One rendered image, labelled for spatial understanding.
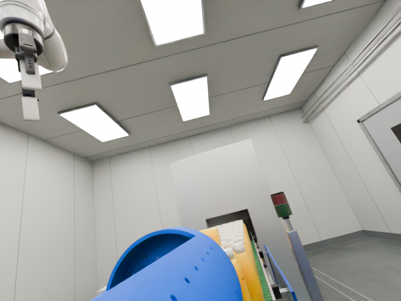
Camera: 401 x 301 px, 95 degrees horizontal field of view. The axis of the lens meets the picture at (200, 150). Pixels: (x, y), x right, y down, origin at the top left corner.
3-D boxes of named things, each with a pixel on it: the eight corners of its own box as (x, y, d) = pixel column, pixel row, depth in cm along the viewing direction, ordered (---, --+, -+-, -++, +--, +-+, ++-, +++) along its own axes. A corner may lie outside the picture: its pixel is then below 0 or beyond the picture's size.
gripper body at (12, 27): (43, 27, 48) (47, 56, 46) (41, 51, 54) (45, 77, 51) (0, 14, 42) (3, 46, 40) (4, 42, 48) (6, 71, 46)
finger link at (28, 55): (33, 55, 41) (33, 45, 39) (35, 74, 40) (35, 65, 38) (23, 54, 40) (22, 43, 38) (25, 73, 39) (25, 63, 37)
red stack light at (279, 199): (274, 205, 79) (271, 196, 80) (272, 206, 85) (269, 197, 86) (289, 202, 78) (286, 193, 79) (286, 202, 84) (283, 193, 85)
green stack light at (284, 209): (279, 218, 77) (274, 206, 79) (276, 217, 83) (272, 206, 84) (294, 214, 76) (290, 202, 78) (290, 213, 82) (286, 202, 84)
